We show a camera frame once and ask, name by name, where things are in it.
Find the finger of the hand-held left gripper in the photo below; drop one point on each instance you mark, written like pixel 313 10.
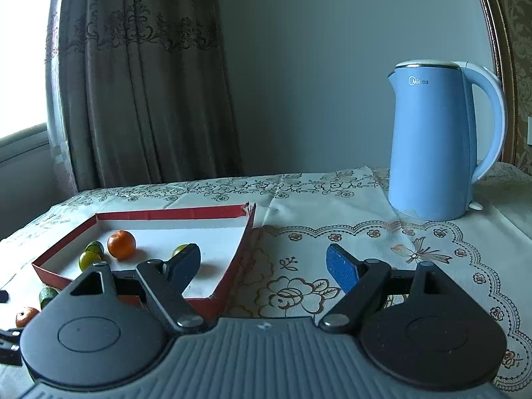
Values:
pixel 3 296
pixel 9 353

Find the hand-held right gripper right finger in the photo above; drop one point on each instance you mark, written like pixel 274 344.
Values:
pixel 343 268

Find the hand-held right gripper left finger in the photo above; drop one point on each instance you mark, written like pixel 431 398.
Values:
pixel 187 264

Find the small yellow-green fruit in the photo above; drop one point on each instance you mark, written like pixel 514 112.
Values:
pixel 180 250

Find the orange tangerine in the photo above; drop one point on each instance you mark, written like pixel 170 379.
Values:
pixel 121 244
pixel 27 317

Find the red cardboard box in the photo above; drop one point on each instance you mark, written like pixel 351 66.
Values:
pixel 232 266

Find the round yellow-green fruit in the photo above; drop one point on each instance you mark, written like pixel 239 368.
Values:
pixel 88 261

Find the green citrus fruit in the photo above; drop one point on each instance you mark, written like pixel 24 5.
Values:
pixel 95 246

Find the cut green citrus piece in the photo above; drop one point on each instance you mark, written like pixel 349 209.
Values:
pixel 48 296

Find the embroidered cream tablecloth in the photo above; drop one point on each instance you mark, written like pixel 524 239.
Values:
pixel 316 191

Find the lace doily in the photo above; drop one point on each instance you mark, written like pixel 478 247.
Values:
pixel 436 253

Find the blue electric kettle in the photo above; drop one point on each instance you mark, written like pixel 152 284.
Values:
pixel 432 141

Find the brown patterned curtain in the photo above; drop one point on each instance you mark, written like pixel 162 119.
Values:
pixel 145 91

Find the sheer pink curtain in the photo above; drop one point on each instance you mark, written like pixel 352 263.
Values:
pixel 56 112

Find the window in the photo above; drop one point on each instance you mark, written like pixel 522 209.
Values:
pixel 20 50

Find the wooden framed upholstered headboard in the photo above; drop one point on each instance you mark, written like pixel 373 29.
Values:
pixel 517 50

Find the white wall socket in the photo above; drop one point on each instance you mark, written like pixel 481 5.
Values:
pixel 529 131

